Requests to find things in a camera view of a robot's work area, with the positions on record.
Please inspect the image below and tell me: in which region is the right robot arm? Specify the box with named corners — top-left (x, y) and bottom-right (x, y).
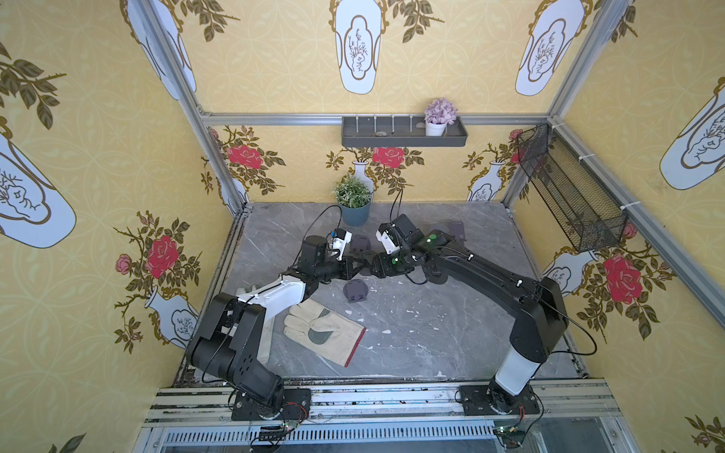
top-left (370, 224), bottom-right (569, 398)

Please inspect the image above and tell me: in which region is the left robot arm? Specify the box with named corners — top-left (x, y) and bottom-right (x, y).
top-left (187, 235), bottom-right (367, 416)

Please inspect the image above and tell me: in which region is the beige work glove right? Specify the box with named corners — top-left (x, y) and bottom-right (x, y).
top-left (283, 299), bottom-right (366, 367)

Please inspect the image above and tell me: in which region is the green plant blue pot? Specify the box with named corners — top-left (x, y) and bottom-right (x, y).
top-left (333, 176), bottom-right (373, 227)

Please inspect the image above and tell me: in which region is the purple flower white pot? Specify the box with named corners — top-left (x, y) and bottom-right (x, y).
top-left (425, 98), bottom-right (458, 137)

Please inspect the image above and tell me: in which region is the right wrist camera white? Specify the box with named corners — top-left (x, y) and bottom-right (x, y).
top-left (376, 222), bottom-right (401, 255)

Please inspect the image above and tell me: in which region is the grey wall shelf tray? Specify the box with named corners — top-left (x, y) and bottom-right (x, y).
top-left (341, 115), bottom-right (469, 148)

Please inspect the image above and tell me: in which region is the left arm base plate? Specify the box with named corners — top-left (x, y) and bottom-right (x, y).
top-left (231, 387), bottom-right (312, 422)

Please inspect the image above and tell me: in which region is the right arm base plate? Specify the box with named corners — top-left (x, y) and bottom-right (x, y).
top-left (454, 381), bottom-right (542, 417)

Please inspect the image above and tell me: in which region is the black wire mesh basket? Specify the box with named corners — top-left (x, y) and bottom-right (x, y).
top-left (517, 125), bottom-right (628, 252)

